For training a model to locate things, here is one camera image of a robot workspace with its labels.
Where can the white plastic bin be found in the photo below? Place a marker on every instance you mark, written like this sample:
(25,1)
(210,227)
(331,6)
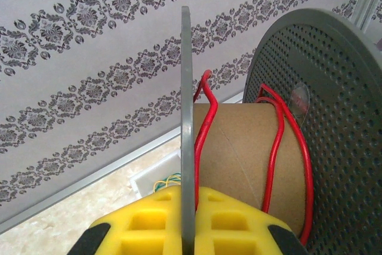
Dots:
(149,177)

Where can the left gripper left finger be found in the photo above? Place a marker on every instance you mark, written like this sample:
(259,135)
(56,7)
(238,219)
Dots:
(143,228)

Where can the clear adhesive tape piece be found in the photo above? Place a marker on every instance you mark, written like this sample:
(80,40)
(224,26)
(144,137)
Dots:
(300,102)

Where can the aluminium frame rail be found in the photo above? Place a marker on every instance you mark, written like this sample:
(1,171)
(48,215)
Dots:
(89,181)

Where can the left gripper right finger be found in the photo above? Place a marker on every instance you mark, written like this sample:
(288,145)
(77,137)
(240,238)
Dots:
(232,228)

